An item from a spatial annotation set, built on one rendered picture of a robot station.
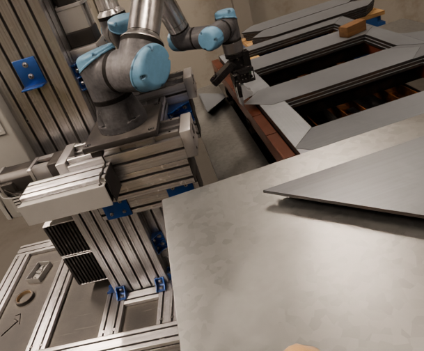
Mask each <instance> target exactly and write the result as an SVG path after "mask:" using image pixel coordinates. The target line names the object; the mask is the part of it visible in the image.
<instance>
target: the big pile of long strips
mask: <svg viewBox="0 0 424 351"><path fill-rule="evenodd" d="M374 2H375V1H374V0H360V1H358V0H330V1H327V2H324V3H321V4H318V5H315V6H311V7H309V8H305V9H303V10H299V11H297V12H293V13H290V14H287V15H284V16H281V17H277V18H275V19H271V20H268V21H266V22H262V23H259V24H256V25H253V26H251V27H249V28H248V29H247V30H245V31H243V32H242V34H243V36H244V38H246V41H251V40H252V43H253V45H254V44H257V43H260V42H264V41H266V40H270V39H272V38H276V37H279V36H282V35H285V34H288V33H292V32H294V31H298V30H300V29H304V28H306V27H309V26H313V25H316V24H319V23H322V22H325V21H328V20H332V19H334V18H337V17H341V16H343V17H348V18H350V19H353V20H355V19H359V18H362V17H365V16H366V15H367V14H368V13H369V12H370V11H371V10H372V9H373V6H374Z"/></svg>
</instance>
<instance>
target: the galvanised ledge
mask: <svg viewBox="0 0 424 351"><path fill-rule="evenodd" d="M199 93H223V92H222V90H221V89H220V88H219V86H214V85H213V84H211V85H209V86H204V87H202V88H198V89H197V97H195V98H193V101H194V105H195V112H196V115H197V118H198V122H199V124H200V127H201V137H202V140H203V143H204V145H205V148H206V151H207V153H208V156H209V158H210V161H211V163H212V167H213V169H214V172H215V174H216V177H217V180H218V181H220V180H224V179H226V178H230V177H233V176H236V175H239V174H241V173H245V172H247V171H251V170H254V169H257V168H260V167H262V166H266V165H268V164H269V162H268V161H267V160H266V158H265V156H264V155H263V153H262V152H261V150H260V149H259V147H258V146H257V144H256V143H255V141H254V140H253V138H252V136H251V135H250V134H249V132H248V130H247V129H246V128H245V126H244V124H243V122H242V121H241V120H240V118H239V116H238V115H237V114H236V112H235V110H234V109H233V107H232V106H231V104H230V103H229V101H228V100H227V98H226V99H225V100H223V101H222V102H221V103H219V104H218V105H217V106H216V107H215V108H213V110H211V111H210V112H206V110H205V107H204V105H203V103H202V101H201V99H200V97H199V95H198V94H199Z"/></svg>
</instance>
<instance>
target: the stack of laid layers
mask: <svg viewBox="0 0 424 351"><path fill-rule="evenodd" d="M339 26H340V25H337V24H330V25H328V26H324V27H322V28H319V29H316V30H313V31H309V32H306V33H303V34H300V35H298V36H294V37H291V38H288V39H285V40H281V41H278V42H275V43H272V44H270V45H266V46H264V47H260V48H257V49H253V50H251V51H249V56H250V58H251V57H253V56H257V55H259V54H263V53H265V52H270V51H272V50H275V49H278V48H281V47H284V46H287V45H291V44H293V43H296V42H300V41H302V40H306V39H309V38H312V37H315V36H318V35H321V34H323V33H328V32H330V31H339V28H338V27H339ZM363 42H364V43H367V44H369V45H372V46H374V47H377V48H380V49H383V50H384V49H391V48H402V47H420V49H419V50H418V51H417V53H416V55H415V57H414V58H413V59H411V60H408V61H405V62H402V63H399V64H396V65H392V66H390V67H387V68H384V69H381V70H378V71H374V72H371V73H368V74H366V75H362V76H360V77H356V78H353V79H350V80H347V81H344V82H341V83H339V84H335V85H332V86H328V87H326V88H322V89H320V90H317V91H313V92H311V93H307V94H305V95H300V96H298V97H294V98H292V99H289V100H286V102H287V103H288V104H289V105H290V106H291V107H292V108H295V107H298V106H301V105H303V104H307V103H309V102H313V101H316V100H319V99H322V98H325V97H328V96H330V95H334V94H337V93H341V92H343V91H347V90H349V89H352V88H356V87H358V86H362V85H364V84H368V83H370V82H373V81H377V80H379V79H383V78H386V77H390V76H392V75H396V74H398V73H401V72H404V71H407V70H410V69H413V68H417V67H419V66H422V65H423V66H424V44H415V45H393V44H391V43H388V42H385V41H383V40H379V39H376V38H373V37H371V36H367V35H366V34H365V35H362V36H358V37H355V38H352V39H349V40H346V41H343V42H340V43H337V44H335V45H331V46H328V47H324V48H322V49H318V50H315V51H313V52H309V53H307V54H303V55H301V56H296V57H294V58H290V59H288V60H285V61H281V62H279V63H275V64H273V65H269V66H266V67H263V68H260V69H257V70H254V71H255V72H256V73H257V74H258V75H259V76H263V75H266V74H269V73H272V72H276V71H278V70H282V69H284V68H288V67H290V66H293V65H296V64H299V63H303V62H306V61H309V60H312V59H316V58H318V57H321V56H324V55H327V54H330V53H333V52H337V51H340V50H342V49H346V48H348V47H352V46H355V45H358V44H361V43H363ZM255 105H256V106H257V108H258V109H259V110H260V111H261V113H262V114H263V115H264V117H265V118H266V119H267V120H268V121H269V123H270V124H271V125H272V126H273V128H274V129H275V130H276V131H277V132H278V134H279V135H280V136H281V138H282V139H283V140H284V142H286V143H287V145H288V146H289V147H290V149H291V150H292V151H293V153H294V154H295V155H300V153H299V152H298V150H297V149H296V148H295V147H294V146H293V145H292V144H291V142H290V141H289V140H288V139H287V137H286V136H285V135H284V134H283V133H282V131H280V129H279V128H278V127H277V126H276V124H275V123H274V122H273V120H272V119H271V118H270V117H269V116H268V115H267V114H266V112H265V111H264V110H263V109H262V107H261V106H260V105H259V104H255Z"/></svg>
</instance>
